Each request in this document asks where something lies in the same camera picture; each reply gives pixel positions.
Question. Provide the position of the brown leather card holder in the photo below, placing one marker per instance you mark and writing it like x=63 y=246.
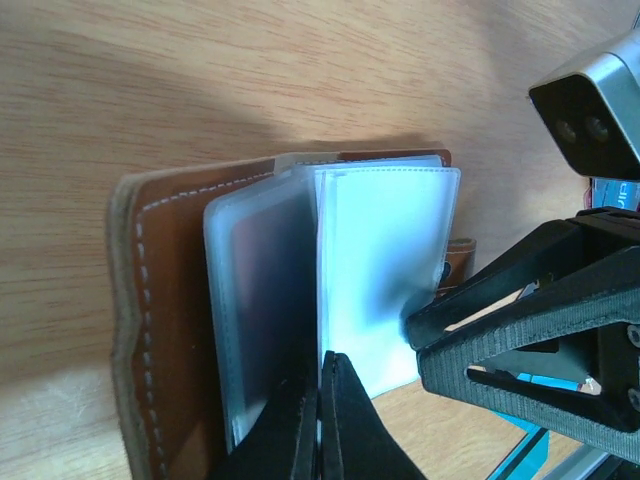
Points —
x=229 y=278

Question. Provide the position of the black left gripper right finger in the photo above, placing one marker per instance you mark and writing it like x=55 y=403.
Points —
x=354 y=441

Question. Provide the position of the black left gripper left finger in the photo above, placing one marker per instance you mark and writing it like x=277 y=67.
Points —
x=282 y=444

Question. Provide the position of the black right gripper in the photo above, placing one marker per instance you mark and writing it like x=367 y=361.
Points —
x=583 y=326

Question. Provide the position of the blue VIP chip card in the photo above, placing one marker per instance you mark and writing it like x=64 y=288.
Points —
x=612 y=193

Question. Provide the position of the teal magnetic stripe card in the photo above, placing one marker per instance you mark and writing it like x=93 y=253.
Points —
x=529 y=455

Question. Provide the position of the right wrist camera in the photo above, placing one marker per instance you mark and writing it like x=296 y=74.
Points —
x=590 y=106

